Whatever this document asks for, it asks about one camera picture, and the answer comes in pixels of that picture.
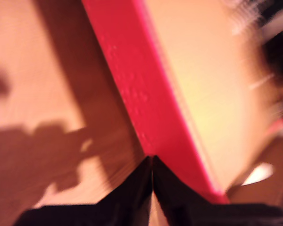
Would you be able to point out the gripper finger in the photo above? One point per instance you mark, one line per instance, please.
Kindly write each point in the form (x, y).
(174, 190)
(132, 190)

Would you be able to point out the red Nike shoebox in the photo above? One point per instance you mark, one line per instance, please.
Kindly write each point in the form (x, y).
(136, 77)

